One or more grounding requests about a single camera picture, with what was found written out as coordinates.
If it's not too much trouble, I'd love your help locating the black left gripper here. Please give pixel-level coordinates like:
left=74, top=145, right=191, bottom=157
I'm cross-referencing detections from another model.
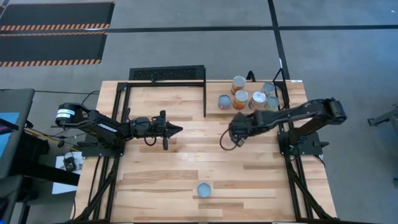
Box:
left=132, top=109, right=184, bottom=152

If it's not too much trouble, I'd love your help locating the orange corn can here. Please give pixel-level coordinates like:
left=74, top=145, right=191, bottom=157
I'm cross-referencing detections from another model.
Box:
left=230, top=75, right=247, bottom=96
left=232, top=89, right=249, bottom=111

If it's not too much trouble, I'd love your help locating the peaches can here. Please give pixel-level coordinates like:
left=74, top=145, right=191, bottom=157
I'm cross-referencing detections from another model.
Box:
left=248, top=91, right=267, bottom=111

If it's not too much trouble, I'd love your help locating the white teal carrots can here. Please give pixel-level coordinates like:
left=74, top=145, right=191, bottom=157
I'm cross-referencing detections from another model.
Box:
left=260, top=82, right=276, bottom=98

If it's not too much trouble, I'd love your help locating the teal orange slice can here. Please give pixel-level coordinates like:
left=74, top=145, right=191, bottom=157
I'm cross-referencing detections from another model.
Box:
left=197, top=182, right=212, bottom=198

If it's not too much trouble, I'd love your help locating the white paper sheet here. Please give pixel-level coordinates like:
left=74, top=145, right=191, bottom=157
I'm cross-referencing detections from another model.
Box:
left=52, top=152, right=84, bottom=195

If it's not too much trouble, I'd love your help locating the black stand leg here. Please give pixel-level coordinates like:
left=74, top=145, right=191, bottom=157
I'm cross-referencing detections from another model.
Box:
left=367, top=104, right=398, bottom=127

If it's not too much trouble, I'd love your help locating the black hazard striped floor mat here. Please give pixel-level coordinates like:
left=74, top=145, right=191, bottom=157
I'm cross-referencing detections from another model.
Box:
left=0, top=1, right=115, bottom=32
left=0, top=32, right=108, bottom=68

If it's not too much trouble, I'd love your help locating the blue laptop screen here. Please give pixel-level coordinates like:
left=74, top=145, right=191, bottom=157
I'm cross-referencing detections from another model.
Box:
left=0, top=111, right=20, bottom=156

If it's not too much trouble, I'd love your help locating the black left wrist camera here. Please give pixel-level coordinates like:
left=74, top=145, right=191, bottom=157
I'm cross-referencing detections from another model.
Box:
left=150, top=116, right=165, bottom=134

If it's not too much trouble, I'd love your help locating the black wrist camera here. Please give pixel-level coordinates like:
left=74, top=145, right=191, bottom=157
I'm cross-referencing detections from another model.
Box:
left=231, top=134, right=247, bottom=147
left=150, top=116, right=165, bottom=134

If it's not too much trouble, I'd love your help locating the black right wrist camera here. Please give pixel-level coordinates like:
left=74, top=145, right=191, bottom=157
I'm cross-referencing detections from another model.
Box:
left=231, top=134, right=247, bottom=147

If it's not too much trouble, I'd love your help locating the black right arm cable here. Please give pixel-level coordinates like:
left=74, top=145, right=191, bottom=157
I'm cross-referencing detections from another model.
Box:
left=219, top=128, right=240, bottom=152

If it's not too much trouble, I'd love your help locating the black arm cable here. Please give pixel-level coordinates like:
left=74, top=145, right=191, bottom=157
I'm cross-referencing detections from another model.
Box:
left=219, top=128, right=240, bottom=152
left=142, top=133, right=157, bottom=147

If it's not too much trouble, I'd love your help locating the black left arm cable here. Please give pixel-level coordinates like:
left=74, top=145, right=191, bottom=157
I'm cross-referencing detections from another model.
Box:
left=142, top=133, right=157, bottom=147

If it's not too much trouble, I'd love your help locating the black metal rail stand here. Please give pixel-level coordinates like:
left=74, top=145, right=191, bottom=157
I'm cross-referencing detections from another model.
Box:
left=201, top=65, right=208, bottom=118
left=272, top=67, right=290, bottom=110

